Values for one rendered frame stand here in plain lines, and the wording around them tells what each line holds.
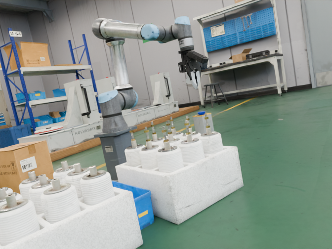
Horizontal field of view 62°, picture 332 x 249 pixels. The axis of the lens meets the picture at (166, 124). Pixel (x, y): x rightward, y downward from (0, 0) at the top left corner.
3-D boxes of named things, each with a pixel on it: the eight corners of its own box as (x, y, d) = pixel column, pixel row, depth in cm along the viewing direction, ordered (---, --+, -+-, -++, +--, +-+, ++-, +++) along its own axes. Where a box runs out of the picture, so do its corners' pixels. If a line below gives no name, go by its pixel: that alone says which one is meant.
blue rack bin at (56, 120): (42, 125, 615) (40, 115, 612) (57, 121, 646) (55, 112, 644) (56, 122, 588) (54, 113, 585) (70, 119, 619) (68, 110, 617)
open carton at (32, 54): (7, 72, 568) (0, 48, 562) (37, 71, 629) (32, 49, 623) (23, 66, 538) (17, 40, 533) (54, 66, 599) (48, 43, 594)
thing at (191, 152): (203, 178, 120) (196, 137, 118) (213, 184, 111) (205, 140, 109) (183, 184, 118) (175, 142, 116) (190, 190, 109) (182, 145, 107)
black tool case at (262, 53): (248, 60, 557) (247, 55, 556) (270, 56, 539) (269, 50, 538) (245, 60, 527) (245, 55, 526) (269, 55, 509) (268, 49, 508)
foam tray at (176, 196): (122, 203, 128) (114, 166, 126) (184, 175, 152) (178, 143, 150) (178, 225, 97) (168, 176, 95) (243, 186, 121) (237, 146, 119)
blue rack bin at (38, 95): (17, 104, 573) (14, 94, 571) (33, 102, 605) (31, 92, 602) (30, 101, 546) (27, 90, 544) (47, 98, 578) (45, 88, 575)
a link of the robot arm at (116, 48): (111, 112, 170) (95, 20, 163) (127, 108, 183) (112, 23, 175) (125, 110, 164) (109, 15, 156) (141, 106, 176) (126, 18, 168)
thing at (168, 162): (166, 202, 102) (157, 154, 100) (162, 193, 111) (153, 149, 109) (191, 195, 103) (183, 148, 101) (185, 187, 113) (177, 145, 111)
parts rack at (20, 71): (19, 143, 580) (-9, 36, 555) (88, 124, 735) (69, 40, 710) (36, 141, 544) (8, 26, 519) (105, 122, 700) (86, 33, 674)
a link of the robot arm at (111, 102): (97, 116, 161) (92, 93, 159) (113, 112, 172) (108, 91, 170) (111, 114, 154) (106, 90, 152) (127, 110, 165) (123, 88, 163)
